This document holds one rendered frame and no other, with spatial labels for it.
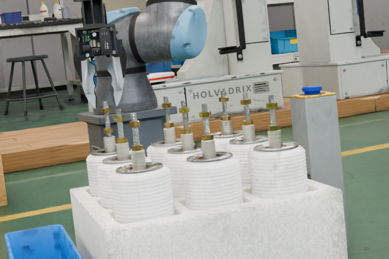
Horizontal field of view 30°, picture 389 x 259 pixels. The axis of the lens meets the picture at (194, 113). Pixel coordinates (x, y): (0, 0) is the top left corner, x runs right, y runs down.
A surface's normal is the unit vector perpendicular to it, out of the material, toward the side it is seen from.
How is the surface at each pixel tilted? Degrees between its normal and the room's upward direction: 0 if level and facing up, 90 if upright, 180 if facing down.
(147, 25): 61
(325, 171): 90
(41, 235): 88
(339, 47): 90
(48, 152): 90
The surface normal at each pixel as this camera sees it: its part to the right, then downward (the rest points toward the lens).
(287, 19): -0.90, 0.14
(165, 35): -0.39, 0.15
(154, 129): 0.41, 0.04
